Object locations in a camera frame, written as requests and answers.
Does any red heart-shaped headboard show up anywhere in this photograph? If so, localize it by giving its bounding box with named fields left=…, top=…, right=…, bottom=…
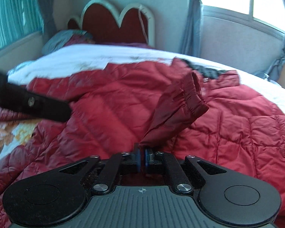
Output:
left=67, top=0, right=155, bottom=48

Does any white floral bed sheet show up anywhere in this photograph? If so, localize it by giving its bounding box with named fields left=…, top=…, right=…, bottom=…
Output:
left=0, top=44, right=285, bottom=159

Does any blue and red pillow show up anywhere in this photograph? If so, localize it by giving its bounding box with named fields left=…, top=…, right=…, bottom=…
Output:
left=41, top=29, right=95, bottom=56

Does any red quilted down jacket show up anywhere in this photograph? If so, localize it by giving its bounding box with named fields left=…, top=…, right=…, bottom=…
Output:
left=0, top=58, right=285, bottom=227

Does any teal side window curtain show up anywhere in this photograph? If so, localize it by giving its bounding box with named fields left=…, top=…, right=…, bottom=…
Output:
left=0, top=0, right=44, bottom=50

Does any grey-blue right curtain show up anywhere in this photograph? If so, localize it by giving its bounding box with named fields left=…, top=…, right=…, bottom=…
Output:
left=180, top=0, right=203, bottom=58

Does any grey-blue left curtain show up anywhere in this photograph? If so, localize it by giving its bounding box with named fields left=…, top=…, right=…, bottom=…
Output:
left=37, top=0, right=57, bottom=40

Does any grey-blue curtain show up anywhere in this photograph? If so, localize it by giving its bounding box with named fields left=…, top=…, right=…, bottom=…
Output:
left=37, top=0, right=57, bottom=40
left=180, top=0, right=203, bottom=58

